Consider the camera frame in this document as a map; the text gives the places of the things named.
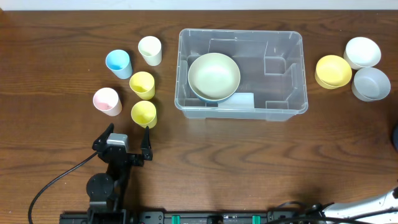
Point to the yellow small bowl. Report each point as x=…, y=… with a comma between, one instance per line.
x=332, y=72

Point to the large dark blue bowl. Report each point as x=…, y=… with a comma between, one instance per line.
x=212, y=101

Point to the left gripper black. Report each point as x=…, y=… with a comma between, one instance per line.
x=123, y=156

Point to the yellow cup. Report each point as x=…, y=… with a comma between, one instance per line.
x=144, y=114
x=143, y=84

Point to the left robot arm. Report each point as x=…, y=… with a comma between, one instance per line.
x=106, y=190

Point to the light blue paper cup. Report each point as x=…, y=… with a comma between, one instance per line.
x=119, y=62

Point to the grey small bowl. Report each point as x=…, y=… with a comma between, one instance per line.
x=370, y=84

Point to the pink paper cup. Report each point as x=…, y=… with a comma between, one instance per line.
x=107, y=101

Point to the white small bowl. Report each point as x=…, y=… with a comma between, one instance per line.
x=362, y=52

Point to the large cream bowl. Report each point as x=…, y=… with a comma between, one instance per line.
x=214, y=76

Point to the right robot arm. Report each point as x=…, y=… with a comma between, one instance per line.
x=378, y=209

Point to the clear plastic storage bin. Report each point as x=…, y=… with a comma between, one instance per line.
x=272, y=86

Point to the cream paper cup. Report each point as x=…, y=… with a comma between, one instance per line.
x=150, y=48

